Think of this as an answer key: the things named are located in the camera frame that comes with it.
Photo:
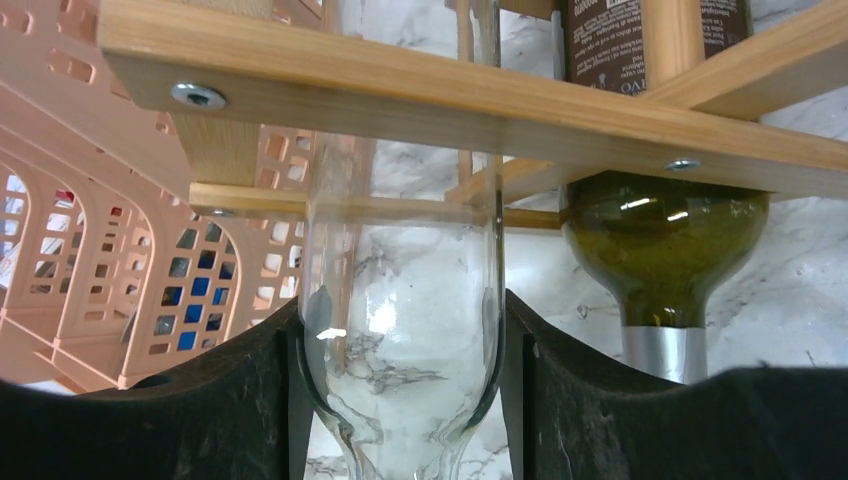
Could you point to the dark wine bottle with label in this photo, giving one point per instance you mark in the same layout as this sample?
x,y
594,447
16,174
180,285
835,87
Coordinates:
x,y
659,245

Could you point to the pink plastic file organizer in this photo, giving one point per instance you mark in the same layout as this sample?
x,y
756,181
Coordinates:
x,y
107,274

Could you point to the small clear glass bottle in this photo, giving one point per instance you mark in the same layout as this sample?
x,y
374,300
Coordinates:
x,y
401,300

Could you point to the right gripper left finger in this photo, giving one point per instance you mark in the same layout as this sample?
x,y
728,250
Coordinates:
x,y
238,411

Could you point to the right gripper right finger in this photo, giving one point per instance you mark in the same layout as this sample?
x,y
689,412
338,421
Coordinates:
x,y
572,412

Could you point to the wooden wine rack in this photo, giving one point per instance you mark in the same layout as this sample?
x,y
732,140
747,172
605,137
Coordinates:
x,y
193,60

